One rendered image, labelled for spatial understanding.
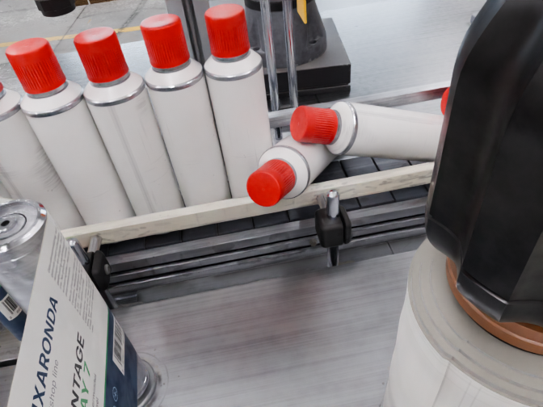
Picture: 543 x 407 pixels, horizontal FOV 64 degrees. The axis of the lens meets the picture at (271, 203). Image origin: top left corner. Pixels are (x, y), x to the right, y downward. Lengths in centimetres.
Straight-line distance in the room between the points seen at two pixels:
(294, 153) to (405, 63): 50
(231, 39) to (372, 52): 55
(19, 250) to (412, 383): 19
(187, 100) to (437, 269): 27
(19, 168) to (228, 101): 19
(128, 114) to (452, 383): 31
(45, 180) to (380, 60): 62
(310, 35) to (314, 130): 39
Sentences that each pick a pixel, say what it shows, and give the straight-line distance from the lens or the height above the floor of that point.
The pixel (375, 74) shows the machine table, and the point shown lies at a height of 83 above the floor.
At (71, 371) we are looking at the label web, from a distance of 24.
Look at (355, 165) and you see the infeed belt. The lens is 52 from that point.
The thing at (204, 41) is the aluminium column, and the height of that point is 102.
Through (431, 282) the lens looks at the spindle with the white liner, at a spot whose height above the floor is 107.
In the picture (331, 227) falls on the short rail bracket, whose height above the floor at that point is 92.
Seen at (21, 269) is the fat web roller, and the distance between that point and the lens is 25.
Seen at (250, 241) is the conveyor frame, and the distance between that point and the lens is 45.
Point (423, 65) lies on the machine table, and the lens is 86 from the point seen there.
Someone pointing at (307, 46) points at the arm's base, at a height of 90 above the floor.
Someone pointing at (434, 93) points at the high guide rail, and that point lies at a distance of 51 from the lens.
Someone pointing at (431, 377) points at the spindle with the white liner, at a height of 104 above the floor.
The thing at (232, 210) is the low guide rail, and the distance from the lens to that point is 44.
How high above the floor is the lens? 121
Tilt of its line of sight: 43 degrees down
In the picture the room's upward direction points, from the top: 8 degrees counter-clockwise
